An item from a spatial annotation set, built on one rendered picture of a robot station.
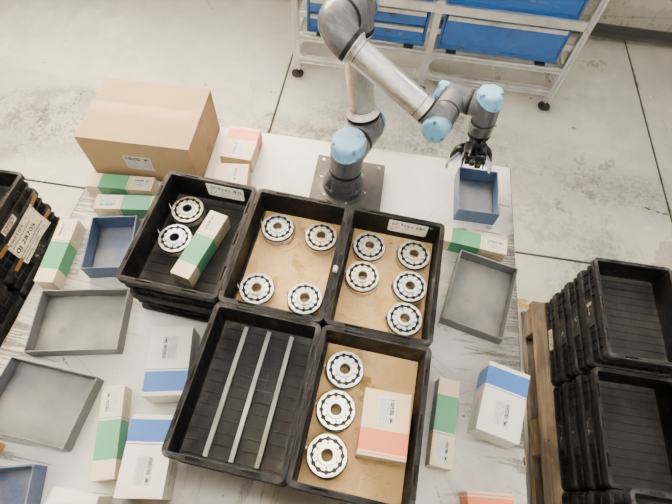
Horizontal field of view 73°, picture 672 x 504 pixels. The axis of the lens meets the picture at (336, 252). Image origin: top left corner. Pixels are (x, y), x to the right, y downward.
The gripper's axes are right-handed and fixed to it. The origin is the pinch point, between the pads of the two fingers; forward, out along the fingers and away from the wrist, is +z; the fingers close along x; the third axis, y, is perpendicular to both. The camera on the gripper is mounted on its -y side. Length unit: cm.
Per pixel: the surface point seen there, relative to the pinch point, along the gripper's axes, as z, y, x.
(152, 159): -5, 15, -110
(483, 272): 17.9, 30.3, 10.1
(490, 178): 15.4, -10.0, 11.5
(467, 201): 17.4, 0.8, 3.5
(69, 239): 0, 48, -129
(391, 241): 2.3, 32.1, -22.7
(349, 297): 1, 54, -33
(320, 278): 0, 50, -43
